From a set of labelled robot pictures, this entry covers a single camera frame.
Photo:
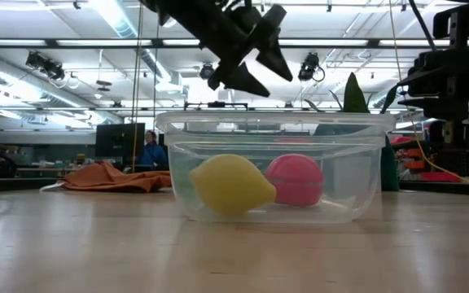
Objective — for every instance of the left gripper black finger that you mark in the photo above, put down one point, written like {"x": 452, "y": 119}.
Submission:
{"x": 273, "y": 57}
{"x": 244, "y": 81}

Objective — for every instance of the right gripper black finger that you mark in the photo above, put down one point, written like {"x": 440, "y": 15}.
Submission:
{"x": 442, "y": 109}
{"x": 438, "y": 77}

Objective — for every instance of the yellow toy lemon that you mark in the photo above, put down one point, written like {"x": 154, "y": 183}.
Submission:
{"x": 230, "y": 185}

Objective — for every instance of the red round toy fruit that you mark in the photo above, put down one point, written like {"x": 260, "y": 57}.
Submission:
{"x": 297, "y": 179}

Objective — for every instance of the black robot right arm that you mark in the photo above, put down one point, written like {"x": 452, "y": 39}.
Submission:
{"x": 452, "y": 134}

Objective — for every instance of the clear plastic tupperware container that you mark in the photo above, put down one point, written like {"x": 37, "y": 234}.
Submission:
{"x": 348, "y": 203}

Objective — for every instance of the black bar fixture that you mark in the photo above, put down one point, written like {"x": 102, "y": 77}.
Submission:
{"x": 216, "y": 105}

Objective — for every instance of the round black ceiling fixture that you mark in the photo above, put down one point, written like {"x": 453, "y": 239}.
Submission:
{"x": 206, "y": 70}

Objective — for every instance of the red plastic tray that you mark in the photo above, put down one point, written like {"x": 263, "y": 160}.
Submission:
{"x": 440, "y": 177}

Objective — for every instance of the green potted plant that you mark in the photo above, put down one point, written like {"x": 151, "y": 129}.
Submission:
{"x": 390, "y": 171}

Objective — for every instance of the green leafy plant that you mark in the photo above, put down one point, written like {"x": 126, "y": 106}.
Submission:
{"x": 354, "y": 95}

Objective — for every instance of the overhead LED light bar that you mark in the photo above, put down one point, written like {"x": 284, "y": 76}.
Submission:
{"x": 96, "y": 42}

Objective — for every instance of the person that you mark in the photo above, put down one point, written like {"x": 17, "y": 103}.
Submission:
{"x": 153, "y": 154}

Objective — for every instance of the black background monitor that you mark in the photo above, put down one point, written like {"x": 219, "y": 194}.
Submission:
{"x": 118, "y": 140}

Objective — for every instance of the orange cloth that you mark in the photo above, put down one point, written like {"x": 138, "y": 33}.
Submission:
{"x": 104, "y": 179}

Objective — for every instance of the black overhead rig camera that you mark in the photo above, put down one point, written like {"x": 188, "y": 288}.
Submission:
{"x": 309, "y": 67}

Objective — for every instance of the black aluminium table frame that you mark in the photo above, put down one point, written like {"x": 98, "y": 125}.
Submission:
{"x": 442, "y": 188}

